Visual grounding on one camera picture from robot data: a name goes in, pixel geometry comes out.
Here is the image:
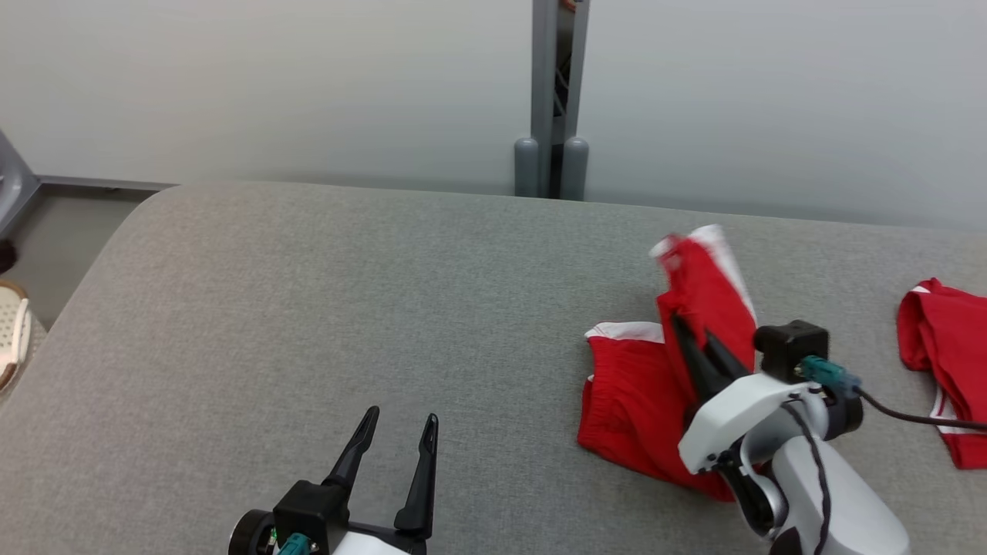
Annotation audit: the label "beige woven laundry basket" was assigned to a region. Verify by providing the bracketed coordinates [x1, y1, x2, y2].
[0, 280, 33, 394]

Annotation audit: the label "grey metal frame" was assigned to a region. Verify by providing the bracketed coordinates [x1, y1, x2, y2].
[0, 129, 41, 240]

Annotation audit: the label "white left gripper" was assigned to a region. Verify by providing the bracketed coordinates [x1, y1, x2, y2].
[322, 406, 440, 555]

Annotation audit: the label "red white-striped shorts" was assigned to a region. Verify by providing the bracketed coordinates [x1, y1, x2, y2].
[577, 224, 760, 503]

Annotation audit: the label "red white basketball jersey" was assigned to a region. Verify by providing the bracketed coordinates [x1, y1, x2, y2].
[897, 277, 987, 471]

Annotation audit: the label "grey metal post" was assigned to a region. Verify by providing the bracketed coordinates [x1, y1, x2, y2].
[514, 0, 591, 201]

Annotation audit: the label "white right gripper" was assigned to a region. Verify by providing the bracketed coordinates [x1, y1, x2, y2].
[669, 312, 830, 475]

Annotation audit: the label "right teal-plug black cable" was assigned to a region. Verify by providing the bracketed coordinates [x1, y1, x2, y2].
[800, 356, 987, 430]

